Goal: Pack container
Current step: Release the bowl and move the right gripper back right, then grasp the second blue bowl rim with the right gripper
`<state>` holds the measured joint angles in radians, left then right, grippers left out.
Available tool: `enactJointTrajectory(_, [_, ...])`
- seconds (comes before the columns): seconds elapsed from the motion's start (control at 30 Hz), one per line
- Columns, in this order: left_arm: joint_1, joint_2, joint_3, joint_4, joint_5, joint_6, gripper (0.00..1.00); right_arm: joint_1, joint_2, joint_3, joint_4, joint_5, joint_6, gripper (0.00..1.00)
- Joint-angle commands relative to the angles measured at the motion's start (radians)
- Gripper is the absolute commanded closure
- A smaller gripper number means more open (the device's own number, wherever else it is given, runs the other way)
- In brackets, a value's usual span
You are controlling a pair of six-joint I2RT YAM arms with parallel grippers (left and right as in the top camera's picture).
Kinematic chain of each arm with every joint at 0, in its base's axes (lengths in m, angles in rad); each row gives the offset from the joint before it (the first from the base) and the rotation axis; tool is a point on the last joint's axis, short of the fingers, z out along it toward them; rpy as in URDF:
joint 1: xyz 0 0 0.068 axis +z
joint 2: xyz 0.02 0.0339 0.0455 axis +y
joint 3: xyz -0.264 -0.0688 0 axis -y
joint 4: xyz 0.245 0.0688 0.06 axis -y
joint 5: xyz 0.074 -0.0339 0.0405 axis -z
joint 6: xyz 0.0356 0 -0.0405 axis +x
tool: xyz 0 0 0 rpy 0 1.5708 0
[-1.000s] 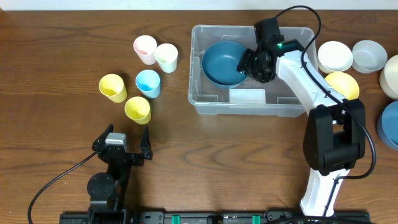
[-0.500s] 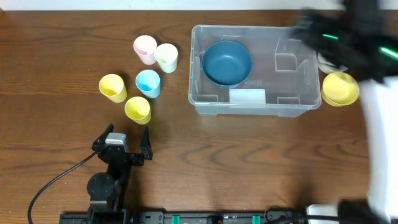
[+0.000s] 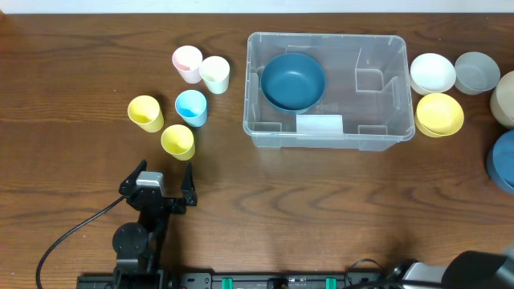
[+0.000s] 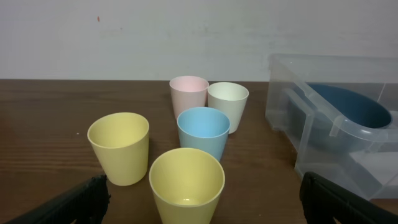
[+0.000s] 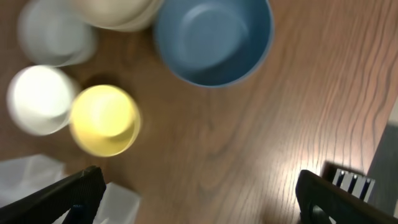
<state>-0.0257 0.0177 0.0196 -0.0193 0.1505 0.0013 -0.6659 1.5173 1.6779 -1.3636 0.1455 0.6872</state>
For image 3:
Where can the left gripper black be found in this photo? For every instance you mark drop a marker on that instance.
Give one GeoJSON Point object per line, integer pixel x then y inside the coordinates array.
{"type": "Point", "coordinates": [168, 204]}

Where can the dark blue large bowl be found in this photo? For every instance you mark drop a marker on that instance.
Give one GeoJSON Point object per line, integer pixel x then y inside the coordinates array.
{"type": "Point", "coordinates": [293, 82]}

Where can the yellow small bowl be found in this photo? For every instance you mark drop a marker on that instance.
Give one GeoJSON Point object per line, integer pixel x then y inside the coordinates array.
{"type": "Point", "coordinates": [438, 115]}

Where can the white small bowl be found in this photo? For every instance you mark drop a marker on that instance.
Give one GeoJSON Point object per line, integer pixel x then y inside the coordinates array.
{"type": "Point", "coordinates": [431, 73]}

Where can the beige large bowl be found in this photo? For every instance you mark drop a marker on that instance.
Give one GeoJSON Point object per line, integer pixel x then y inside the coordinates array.
{"type": "Point", "coordinates": [501, 102]}

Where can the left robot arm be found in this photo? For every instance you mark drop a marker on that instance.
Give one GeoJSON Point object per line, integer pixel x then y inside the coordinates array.
{"type": "Point", "coordinates": [138, 244]}

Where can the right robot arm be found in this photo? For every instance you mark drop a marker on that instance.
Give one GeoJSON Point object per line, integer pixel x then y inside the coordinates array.
{"type": "Point", "coordinates": [471, 269]}

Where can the yellow cup near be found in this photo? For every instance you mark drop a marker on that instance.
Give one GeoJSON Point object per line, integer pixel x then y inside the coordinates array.
{"type": "Point", "coordinates": [178, 141]}

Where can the yellow cup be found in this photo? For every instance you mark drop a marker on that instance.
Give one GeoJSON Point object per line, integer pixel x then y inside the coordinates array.
{"type": "Point", "coordinates": [178, 141]}
{"type": "Point", "coordinates": [145, 111]}

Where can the yellow cup far left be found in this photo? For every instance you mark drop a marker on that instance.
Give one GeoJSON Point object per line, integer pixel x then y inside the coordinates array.
{"type": "Point", "coordinates": [145, 111]}

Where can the blue cup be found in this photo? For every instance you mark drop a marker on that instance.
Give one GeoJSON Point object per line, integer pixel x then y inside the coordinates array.
{"type": "Point", "coordinates": [191, 106]}

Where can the pale green cup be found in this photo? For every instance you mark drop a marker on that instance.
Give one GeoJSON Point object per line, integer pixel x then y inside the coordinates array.
{"type": "Point", "coordinates": [215, 72]}

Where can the pink cup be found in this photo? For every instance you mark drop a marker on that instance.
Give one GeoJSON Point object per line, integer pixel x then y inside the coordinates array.
{"type": "Point", "coordinates": [187, 61]}

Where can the clear plastic storage bin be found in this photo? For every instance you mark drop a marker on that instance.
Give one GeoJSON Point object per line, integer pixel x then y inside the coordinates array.
{"type": "Point", "coordinates": [366, 105]}

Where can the grey small bowl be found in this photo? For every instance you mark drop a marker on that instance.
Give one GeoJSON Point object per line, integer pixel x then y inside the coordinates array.
{"type": "Point", "coordinates": [476, 73]}

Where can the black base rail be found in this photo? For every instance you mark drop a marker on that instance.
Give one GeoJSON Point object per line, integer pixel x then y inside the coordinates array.
{"type": "Point", "coordinates": [216, 281]}

